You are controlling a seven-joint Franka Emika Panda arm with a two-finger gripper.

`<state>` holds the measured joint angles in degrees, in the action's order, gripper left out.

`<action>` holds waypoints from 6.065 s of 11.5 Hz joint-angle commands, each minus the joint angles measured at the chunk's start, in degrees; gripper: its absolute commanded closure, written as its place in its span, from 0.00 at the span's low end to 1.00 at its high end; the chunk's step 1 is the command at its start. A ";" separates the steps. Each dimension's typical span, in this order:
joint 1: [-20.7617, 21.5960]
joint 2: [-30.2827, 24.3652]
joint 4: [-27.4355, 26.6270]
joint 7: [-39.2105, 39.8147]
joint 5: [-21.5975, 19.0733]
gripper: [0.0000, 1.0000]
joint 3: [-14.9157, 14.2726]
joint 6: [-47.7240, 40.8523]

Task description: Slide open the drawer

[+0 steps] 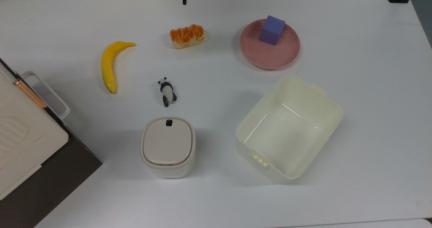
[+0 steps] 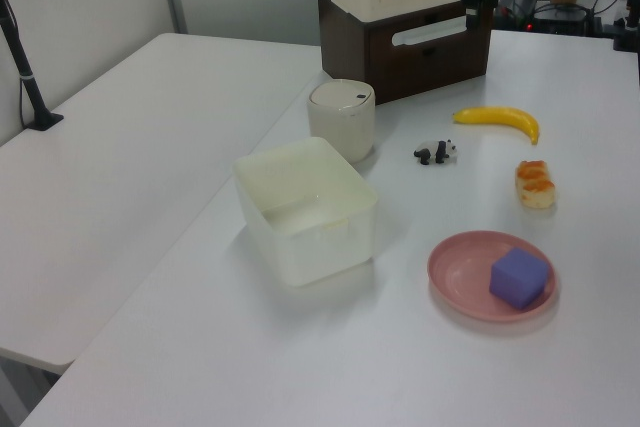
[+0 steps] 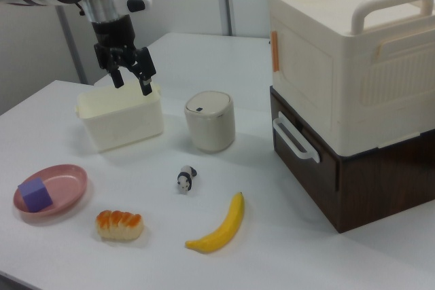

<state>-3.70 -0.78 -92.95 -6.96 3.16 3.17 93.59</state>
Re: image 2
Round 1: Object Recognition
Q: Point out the black camera stand pole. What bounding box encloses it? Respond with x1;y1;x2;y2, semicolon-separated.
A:
0;0;66;134

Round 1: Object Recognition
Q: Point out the yellow banana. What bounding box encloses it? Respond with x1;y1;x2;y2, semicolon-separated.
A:
452;105;542;147

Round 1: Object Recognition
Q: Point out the brown drawer with white handle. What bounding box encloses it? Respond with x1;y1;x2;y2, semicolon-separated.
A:
366;14;492;98

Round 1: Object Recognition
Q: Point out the black table clamp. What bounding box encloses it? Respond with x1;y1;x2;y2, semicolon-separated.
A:
611;0;640;54

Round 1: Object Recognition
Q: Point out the white plastic storage bin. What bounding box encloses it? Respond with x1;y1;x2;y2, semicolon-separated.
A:
231;136;379;289

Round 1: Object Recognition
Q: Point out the purple cube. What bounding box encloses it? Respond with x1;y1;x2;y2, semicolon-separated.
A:
488;246;550;310

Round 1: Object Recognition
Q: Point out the dark brown drawer cabinet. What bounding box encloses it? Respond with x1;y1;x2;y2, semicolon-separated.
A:
317;0;493;107

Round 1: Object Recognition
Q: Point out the black electronics box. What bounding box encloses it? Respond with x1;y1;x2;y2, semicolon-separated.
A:
492;0;605;37

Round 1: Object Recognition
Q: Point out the black and white panda toy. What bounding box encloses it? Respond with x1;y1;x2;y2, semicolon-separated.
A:
412;138;459;167

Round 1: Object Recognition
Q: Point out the pink plate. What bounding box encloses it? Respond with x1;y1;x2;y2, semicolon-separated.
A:
426;230;559;323

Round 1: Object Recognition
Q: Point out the toy bread loaf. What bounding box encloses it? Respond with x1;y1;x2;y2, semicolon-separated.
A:
514;159;558;210

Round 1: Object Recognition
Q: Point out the beige lidded trash can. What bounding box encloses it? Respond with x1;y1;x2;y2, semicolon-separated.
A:
306;78;377;165

